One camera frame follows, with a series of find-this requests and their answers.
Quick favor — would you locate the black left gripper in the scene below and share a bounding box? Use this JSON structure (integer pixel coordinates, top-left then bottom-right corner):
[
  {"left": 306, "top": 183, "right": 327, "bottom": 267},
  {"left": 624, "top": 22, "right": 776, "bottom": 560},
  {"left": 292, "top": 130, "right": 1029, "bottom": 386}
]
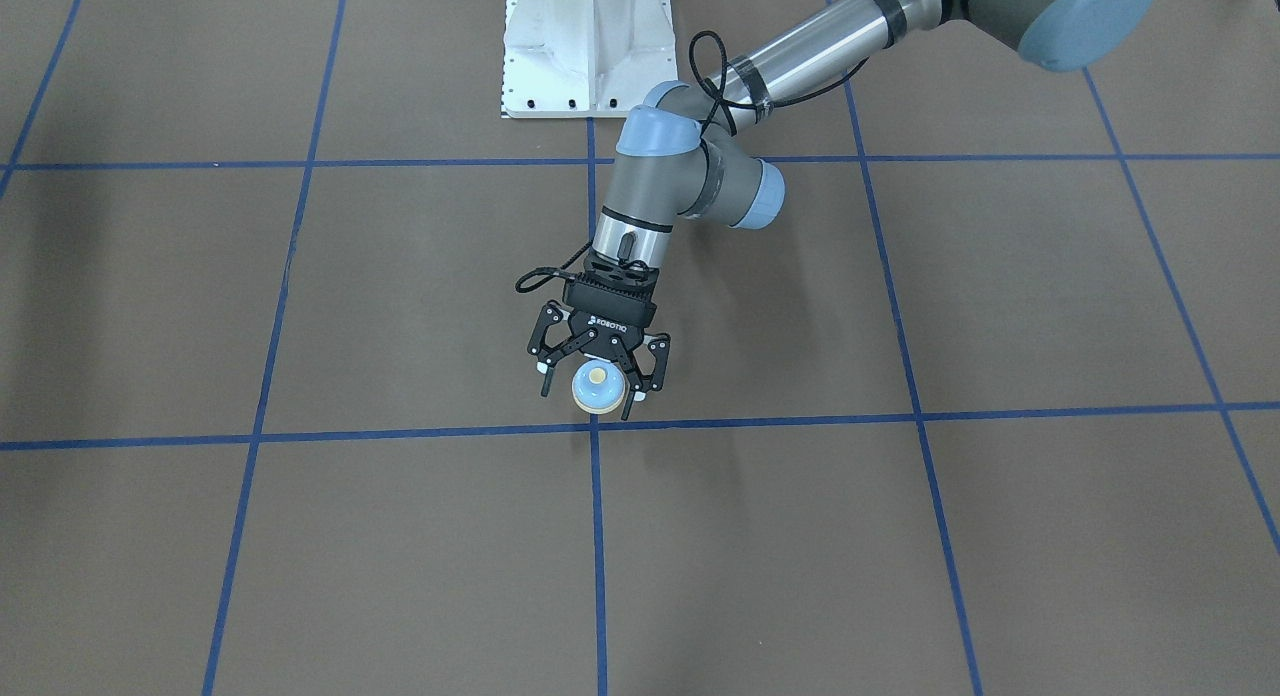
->
[{"left": 527, "top": 276, "right": 671, "bottom": 422}]

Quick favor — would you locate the blue bell with yellow button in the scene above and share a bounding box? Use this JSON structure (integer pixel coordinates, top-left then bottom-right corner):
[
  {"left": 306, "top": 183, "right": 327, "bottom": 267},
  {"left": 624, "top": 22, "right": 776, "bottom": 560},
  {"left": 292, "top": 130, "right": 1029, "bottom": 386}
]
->
[{"left": 570, "top": 358, "right": 630, "bottom": 415}]

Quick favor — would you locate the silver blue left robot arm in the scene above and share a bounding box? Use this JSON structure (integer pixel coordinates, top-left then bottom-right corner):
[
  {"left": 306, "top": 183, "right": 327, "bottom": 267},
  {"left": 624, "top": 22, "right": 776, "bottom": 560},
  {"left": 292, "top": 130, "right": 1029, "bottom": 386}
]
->
[{"left": 515, "top": 0, "right": 1155, "bottom": 418}]

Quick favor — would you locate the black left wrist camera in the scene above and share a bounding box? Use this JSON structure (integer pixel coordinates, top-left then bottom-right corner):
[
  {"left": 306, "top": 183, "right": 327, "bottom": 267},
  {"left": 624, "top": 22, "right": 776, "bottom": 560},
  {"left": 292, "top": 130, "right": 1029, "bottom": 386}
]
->
[{"left": 582, "top": 249, "right": 660, "bottom": 294}]

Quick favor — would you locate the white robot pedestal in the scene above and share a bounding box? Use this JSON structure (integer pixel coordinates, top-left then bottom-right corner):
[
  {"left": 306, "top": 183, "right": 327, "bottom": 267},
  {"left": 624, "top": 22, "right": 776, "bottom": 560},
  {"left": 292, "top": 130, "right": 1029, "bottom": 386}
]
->
[{"left": 500, "top": 0, "right": 678, "bottom": 119}]

